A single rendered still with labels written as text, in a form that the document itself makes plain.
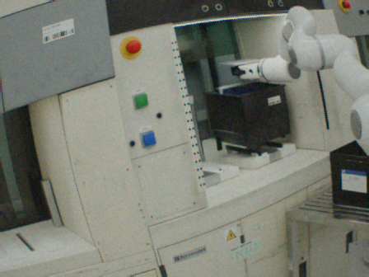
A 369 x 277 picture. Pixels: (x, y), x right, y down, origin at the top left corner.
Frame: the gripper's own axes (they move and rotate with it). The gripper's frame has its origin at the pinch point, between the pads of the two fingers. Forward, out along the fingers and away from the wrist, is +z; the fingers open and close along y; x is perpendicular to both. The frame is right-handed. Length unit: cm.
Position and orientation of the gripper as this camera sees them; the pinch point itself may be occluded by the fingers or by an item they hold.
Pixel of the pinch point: (240, 70)
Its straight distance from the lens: 215.9
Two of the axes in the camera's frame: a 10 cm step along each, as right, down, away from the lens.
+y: 8.3, -2.5, 4.9
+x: -1.9, -9.7, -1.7
